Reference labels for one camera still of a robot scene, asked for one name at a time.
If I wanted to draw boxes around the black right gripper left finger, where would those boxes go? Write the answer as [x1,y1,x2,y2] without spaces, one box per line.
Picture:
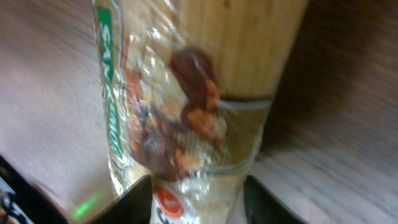
[88,175,152,224]

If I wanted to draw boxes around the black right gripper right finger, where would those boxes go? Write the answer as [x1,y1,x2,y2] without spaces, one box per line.
[244,175,307,224]

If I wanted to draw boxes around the orange spaghetti packet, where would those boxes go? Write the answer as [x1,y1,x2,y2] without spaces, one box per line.
[93,0,308,223]

